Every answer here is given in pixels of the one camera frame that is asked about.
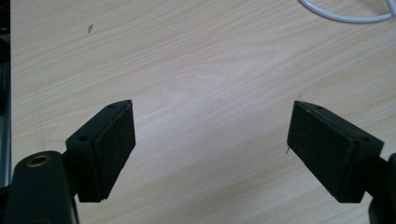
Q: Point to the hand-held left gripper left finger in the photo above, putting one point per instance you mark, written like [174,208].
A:
[102,149]

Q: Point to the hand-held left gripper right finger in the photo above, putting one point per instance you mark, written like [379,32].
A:
[330,149]

